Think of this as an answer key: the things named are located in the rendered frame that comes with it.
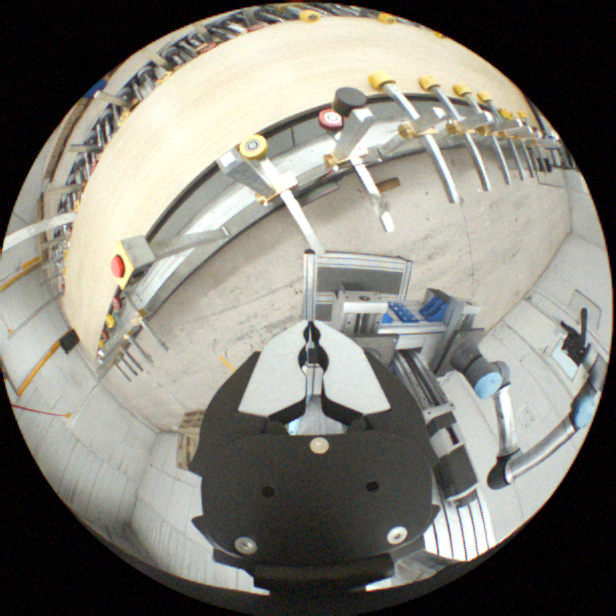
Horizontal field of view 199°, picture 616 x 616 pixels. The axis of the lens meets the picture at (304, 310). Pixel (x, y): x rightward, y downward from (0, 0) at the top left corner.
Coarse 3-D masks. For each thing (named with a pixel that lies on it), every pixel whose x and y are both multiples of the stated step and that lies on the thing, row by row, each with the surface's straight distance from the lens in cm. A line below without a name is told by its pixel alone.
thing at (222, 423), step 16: (256, 352) 10; (240, 368) 9; (224, 384) 9; (240, 384) 8; (224, 400) 8; (240, 400) 8; (208, 416) 8; (224, 416) 8; (240, 416) 8; (256, 416) 8; (208, 432) 8; (224, 432) 7; (240, 432) 7; (256, 432) 7; (208, 448) 7; (192, 464) 7
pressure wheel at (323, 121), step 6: (324, 114) 64; (330, 114) 65; (336, 114) 65; (318, 120) 65; (324, 120) 63; (330, 120) 63; (336, 120) 64; (324, 126) 63; (330, 126) 62; (336, 126) 62
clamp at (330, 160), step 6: (360, 144) 65; (354, 150) 63; (360, 150) 64; (366, 150) 64; (324, 156) 61; (330, 156) 60; (354, 156) 62; (360, 156) 65; (330, 162) 60; (336, 162) 60; (342, 162) 61; (348, 162) 66
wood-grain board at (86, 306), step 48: (240, 48) 106; (288, 48) 97; (336, 48) 99; (384, 48) 113; (432, 48) 151; (192, 96) 89; (240, 96) 75; (288, 96) 70; (384, 96) 82; (432, 96) 101; (144, 144) 93; (192, 144) 72; (96, 192) 125; (144, 192) 82; (96, 240) 121; (96, 288) 135; (96, 336) 183
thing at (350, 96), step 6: (342, 90) 42; (348, 90) 43; (354, 90) 43; (342, 96) 41; (348, 96) 41; (354, 96) 42; (360, 96) 42; (348, 102) 40; (354, 102) 40; (360, 102) 41; (342, 120) 49; (342, 126) 50
